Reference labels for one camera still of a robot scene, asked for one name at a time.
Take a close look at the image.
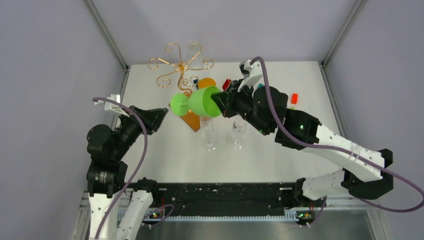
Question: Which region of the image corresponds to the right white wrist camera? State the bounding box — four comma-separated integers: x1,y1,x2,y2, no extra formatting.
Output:
237,59,264,92

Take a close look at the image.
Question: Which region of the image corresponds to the clear stemmed wine glass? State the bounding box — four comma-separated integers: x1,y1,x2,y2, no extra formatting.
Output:
232,116,248,150

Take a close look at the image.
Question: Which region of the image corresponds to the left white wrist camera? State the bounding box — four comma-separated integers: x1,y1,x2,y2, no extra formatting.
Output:
93,93,130,117

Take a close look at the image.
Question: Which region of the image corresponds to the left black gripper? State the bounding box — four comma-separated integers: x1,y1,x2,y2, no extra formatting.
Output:
112,103,169,159

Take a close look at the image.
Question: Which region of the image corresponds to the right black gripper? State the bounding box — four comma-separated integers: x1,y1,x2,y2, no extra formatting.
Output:
211,78,272,137

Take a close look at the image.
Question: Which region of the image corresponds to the clear tall flute glass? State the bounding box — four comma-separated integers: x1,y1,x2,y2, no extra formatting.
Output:
200,116,217,152

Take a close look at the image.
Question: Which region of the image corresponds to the orange-red block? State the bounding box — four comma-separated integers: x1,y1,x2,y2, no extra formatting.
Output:
291,93,299,105

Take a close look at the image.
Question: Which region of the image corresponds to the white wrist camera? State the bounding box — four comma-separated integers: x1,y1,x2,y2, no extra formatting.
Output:
93,93,130,117
237,59,264,92

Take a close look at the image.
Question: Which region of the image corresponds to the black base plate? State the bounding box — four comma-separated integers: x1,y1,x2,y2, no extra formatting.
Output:
151,182,324,217

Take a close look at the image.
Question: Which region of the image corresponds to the clear short wine glass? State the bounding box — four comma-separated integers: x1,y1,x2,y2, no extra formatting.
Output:
186,41,204,69

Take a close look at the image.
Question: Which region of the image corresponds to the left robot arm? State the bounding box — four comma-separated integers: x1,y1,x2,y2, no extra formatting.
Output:
86,105,168,240

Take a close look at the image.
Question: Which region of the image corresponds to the red block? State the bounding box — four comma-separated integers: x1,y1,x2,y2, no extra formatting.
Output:
222,79,232,91

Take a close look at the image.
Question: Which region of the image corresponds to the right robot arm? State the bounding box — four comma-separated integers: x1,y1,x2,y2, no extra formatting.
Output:
211,86,394,206

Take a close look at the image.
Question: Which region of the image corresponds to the green plastic goblet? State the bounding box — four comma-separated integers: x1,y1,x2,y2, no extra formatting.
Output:
170,86,221,118

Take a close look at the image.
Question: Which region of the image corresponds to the gold wire wine glass rack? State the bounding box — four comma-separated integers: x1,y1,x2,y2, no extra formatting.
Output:
147,42,215,133

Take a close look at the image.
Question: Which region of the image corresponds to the orange plastic goblet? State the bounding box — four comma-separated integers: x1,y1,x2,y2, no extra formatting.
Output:
197,77,216,89

